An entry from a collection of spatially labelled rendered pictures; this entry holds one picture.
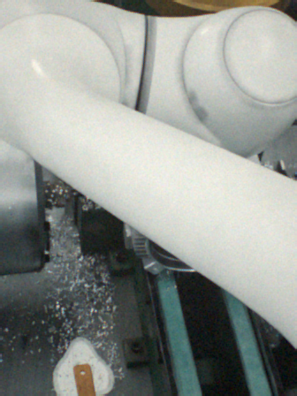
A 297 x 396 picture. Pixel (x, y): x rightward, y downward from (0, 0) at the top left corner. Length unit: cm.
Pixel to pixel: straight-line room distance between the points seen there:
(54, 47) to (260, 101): 15
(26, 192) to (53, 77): 44
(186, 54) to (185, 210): 24
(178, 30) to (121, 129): 20
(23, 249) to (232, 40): 48
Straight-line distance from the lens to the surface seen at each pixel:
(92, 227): 119
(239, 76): 54
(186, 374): 101
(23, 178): 90
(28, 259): 95
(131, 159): 38
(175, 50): 58
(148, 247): 100
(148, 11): 114
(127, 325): 117
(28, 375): 113
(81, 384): 111
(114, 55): 55
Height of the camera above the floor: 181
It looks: 49 degrees down
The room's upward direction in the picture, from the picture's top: 7 degrees clockwise
